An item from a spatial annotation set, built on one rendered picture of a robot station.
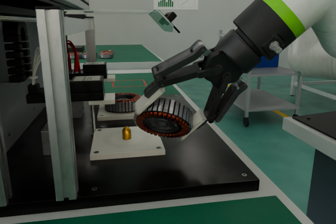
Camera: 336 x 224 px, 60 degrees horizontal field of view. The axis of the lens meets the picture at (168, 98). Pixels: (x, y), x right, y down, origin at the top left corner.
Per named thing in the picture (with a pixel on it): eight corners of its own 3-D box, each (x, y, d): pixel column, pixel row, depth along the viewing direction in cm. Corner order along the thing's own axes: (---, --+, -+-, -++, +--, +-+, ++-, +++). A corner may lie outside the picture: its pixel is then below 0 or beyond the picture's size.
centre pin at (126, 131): (130, 136, 66) (130, 125, 66) (131, 139, 64) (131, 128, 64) (122, 136, 66) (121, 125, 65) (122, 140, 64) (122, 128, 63)
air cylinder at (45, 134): (74, 140, 67) (72, 117, 66) (69, 154, 60) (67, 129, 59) (51, 141, 66) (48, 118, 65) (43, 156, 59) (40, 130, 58)
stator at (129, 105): (141, 102, 94) (140, 91, 94) (143, 112, 84) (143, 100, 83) (105, 103, 93) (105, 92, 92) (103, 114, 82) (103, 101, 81)
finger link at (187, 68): (223, 73, 50) (222, 67, 49) (160, 91, 49) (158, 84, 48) (215, 62, 53) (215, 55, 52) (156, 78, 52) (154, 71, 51)
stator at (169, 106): (203, 134, 55) (205, 116, 57) (162, 107, 48) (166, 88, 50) (161, 142, 62) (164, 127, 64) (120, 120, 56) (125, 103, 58)
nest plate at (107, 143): (155, 129, 74) (155, 124, 74) (165, 155, 60) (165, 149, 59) (95, 133, 71) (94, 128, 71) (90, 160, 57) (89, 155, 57)
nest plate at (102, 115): (145, 104, 97) (145, 100, 97) (151, 118, 83) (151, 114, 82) (99, 106, 95) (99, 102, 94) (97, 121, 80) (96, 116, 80)
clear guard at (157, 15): (165, 31, 101) (165, 13, 99) (180, 33, 78) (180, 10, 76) (67, 31, 95) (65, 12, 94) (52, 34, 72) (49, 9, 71)
